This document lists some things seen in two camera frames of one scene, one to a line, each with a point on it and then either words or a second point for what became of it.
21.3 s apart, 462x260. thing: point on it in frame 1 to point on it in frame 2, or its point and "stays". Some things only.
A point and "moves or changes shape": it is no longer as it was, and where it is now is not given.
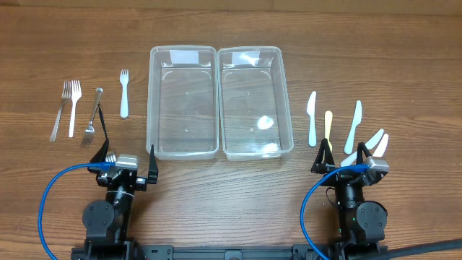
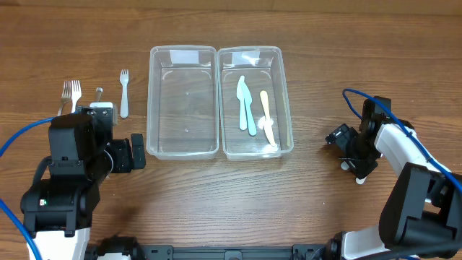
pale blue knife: x=356 y=121 moves or changes shape
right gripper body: x=343 y=177 to x=356 y=155
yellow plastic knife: x=328 y=120 to x=267 y=120
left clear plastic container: x=182 y=102 stays
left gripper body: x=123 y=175 to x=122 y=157
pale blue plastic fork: x=124 y=79 stays
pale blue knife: x=311 y=112 to x=240 y=96
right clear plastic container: x=254 y=118 stays
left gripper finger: x=153 y=171 to x=138 y=153
